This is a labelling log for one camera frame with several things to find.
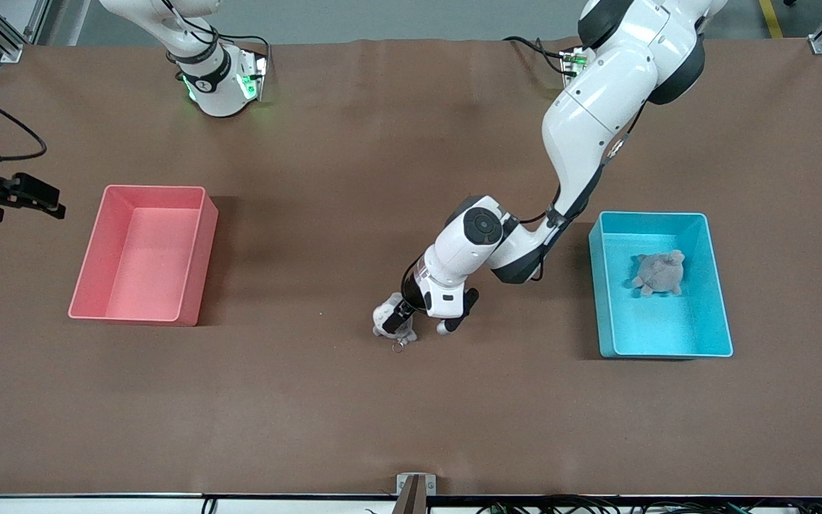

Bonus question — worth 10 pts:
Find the small metal table bracket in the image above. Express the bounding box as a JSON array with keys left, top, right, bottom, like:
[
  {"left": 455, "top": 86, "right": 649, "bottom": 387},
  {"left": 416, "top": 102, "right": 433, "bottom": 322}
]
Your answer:
[{"left": 396, "top": 473, "right": 437, "bottom": 496}]

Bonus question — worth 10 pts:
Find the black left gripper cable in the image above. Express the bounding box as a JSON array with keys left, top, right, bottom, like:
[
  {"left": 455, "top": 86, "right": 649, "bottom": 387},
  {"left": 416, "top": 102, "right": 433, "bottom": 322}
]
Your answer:
[{"left": 401, "top": 100, "right": 649, "bottom": 297}]

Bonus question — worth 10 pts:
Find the pink plastic box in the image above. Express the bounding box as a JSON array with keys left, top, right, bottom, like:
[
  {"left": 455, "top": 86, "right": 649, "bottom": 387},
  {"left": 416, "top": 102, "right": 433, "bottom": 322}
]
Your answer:
[{"left": 68, "top": 185, "right": 219, "bottom": 327}]

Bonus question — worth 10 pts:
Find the blue plastic box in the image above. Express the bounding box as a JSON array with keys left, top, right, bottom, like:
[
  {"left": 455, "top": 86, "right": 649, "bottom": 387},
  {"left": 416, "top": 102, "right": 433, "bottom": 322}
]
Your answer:
[{"left": 589, "top": 211, "right": 734, "bottom": 358}]

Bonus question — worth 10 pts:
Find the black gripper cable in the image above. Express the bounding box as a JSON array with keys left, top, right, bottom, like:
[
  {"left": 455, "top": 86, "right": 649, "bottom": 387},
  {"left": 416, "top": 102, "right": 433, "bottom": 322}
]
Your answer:
[
  {"left": 0, "top": 84, "right": 48, "bottom": 165},
  {"left": 401, "top": 100, "right": 649, "bottom": 297}
]

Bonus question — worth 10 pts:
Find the grey plush toy white face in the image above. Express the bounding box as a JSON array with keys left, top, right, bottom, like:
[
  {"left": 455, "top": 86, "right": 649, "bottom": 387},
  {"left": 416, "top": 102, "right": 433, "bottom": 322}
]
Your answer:
[{"left": 372, "top": 298, "right": 419, "bottom": 352}]

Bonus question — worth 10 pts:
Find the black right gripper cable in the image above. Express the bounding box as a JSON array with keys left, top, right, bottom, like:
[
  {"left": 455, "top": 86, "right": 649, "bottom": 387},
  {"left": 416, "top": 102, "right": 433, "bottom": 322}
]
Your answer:
[{"left": 0, "top": 84, "right": 48, "bottom": 165}]

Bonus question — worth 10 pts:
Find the plain grey plush toy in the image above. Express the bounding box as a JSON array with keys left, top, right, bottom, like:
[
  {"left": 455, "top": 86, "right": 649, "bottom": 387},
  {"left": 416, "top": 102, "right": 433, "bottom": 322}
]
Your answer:
[{"left": 630, "top": 250, "right": 686, "bottom": 297}]

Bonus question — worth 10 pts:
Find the black arm base cable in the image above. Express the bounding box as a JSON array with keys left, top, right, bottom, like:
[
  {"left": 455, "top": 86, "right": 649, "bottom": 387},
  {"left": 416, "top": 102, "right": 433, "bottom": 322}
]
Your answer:
[
  {"left": 215, "top": 34, "right": 271, "bottom": 58},
  {"left": 502, "top": 36, "right": 570, "bottom": 76}
]

